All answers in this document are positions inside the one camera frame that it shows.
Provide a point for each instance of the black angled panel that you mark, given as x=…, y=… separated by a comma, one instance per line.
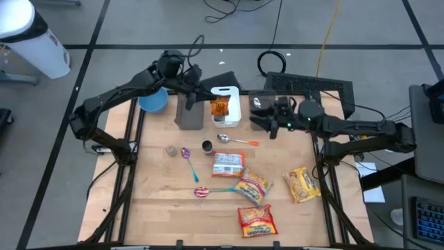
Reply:
x=220, y=81

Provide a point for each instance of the yellow ramen packet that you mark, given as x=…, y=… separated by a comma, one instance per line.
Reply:
x=301, y=184

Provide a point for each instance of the computer keyboard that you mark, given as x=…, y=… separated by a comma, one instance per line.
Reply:
x=430, y=220

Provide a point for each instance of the small beige-lid spice jar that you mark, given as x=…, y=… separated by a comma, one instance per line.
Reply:
x=171, y=150

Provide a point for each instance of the iridescent spoon purple bowl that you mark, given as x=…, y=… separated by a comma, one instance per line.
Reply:
x=185, y=152

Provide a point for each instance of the iridescent spoon pink bowl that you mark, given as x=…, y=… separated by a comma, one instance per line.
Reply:
x=202, y=192

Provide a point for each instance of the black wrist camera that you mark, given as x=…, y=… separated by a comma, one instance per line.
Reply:
x=195, y=74
x=285, y=106

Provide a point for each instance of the blue bowl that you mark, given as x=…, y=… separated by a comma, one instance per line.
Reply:
x=152, y=102

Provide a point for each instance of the orange ramen packet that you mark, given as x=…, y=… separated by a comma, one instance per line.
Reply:
x=228, y=165

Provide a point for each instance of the black aluminium frame rail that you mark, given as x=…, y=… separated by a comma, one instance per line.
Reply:
x=330, y=208
x=140, y=132

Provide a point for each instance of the white plastic bin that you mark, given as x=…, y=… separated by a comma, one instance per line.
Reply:
x=234, y=111

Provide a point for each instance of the white trash can black band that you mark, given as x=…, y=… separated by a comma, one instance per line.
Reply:
x=38, y=52

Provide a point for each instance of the red ramen packet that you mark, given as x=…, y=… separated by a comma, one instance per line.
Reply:
x=257, y=221

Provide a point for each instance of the blue-edged ramen packet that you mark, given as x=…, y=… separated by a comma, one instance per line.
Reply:
x=252, y=187

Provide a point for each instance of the white paper sheet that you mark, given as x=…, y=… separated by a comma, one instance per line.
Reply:
x=373, y=194

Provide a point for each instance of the black-lid spice bottle purple label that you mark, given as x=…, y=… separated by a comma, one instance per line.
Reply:
x=207, y=146

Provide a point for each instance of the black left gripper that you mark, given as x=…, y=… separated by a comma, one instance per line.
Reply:
x=190, y=93

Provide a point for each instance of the black mesh tray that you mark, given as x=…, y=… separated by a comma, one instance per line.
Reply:
x=312, y=83

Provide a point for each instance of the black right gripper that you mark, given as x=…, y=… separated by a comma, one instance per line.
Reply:
x=286, y=123

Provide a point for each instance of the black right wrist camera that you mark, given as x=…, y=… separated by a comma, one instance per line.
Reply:
x=285, y=106

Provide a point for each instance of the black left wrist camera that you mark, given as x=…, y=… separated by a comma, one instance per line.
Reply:
x=195, y=74

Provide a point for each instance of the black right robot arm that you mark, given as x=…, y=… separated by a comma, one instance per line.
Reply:
x=364, y=126

